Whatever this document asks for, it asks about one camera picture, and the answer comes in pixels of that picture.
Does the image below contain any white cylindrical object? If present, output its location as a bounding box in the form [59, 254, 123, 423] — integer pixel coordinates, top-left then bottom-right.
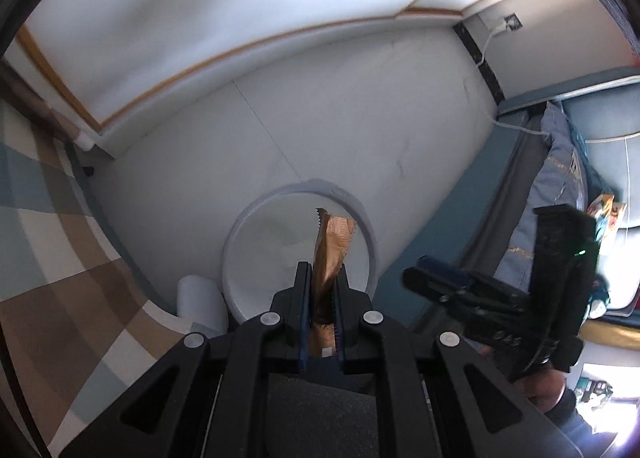
[177, 275, 229, 335]

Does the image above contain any white charging cable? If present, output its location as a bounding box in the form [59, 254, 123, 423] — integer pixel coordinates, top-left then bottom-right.
[470, 21, 552, 137]

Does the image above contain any colourful snack packet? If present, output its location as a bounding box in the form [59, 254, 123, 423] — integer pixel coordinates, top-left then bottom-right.
[587, 193, 627, 245]

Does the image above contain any shiny copper snack wrapper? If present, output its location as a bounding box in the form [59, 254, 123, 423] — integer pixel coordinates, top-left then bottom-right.
[312, 207, 357, 357]

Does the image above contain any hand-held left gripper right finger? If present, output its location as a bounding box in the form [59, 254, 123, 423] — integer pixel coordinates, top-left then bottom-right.
[333, 265, 587, 458]

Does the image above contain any person's right hand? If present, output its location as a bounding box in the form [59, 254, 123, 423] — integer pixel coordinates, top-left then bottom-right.
[514, 369, 567, 414]

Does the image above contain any round white waste bin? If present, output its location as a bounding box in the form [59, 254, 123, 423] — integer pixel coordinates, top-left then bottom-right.
[221, 179, 382, 335]

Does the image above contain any blue quilt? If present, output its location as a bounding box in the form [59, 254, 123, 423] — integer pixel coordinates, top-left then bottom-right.
[492, 101, 590, 295]

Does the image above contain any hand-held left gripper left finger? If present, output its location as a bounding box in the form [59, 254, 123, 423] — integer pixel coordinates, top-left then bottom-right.
[59, 261, 314, 458]

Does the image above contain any blue sofa with cushion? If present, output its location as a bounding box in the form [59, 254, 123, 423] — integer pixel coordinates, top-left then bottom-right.
[374, 66, 640, 336]

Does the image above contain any person's right forearm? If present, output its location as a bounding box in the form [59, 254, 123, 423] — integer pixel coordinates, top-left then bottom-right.
[542, 385, 598, 441]

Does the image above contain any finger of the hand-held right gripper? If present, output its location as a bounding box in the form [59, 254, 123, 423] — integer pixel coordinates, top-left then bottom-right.
[402, 268, 541, 355]
[416, 255, 538, 301]

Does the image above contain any checkered tablecloth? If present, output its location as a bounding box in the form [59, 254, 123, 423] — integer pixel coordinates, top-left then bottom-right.
[0, 97, 212, 458]

